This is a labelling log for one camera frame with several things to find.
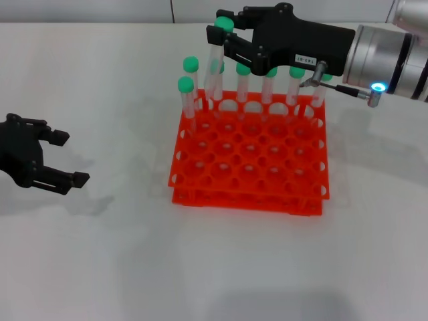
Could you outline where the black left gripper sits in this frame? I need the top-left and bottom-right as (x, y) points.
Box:
(0, 113), (92, 196)

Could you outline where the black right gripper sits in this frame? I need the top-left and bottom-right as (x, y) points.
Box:
(206, 2), (356, 77)

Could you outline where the clear test tube green cap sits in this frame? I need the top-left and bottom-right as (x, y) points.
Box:
(177, 76), (198, 134)
(286, 66), (306, 123)
(235, 62), (251, 121)
(261, 68), (278, 121)
(204, 16), (235, 101)
(183, 56), (201, 111)
(210, 60), (225, 120)
(309, 73), (334, 124)

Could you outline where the orange test tube rack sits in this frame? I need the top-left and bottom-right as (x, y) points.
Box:
(167, 89), (332, 217)

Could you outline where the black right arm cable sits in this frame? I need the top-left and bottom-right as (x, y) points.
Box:
(299, 61), (385, 108)

